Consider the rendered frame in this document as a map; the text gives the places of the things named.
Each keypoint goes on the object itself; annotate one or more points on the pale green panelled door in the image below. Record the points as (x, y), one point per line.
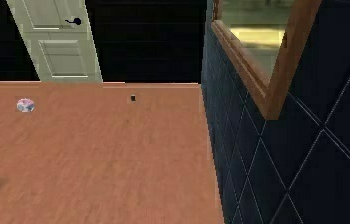
(63, 56)

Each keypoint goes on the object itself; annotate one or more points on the small black cube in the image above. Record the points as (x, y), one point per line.
(133, 98)

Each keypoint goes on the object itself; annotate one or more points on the wooden framed window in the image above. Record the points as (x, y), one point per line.
(276, 83)

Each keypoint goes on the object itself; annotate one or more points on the small pink blue ball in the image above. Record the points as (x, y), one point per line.
(25, 105)

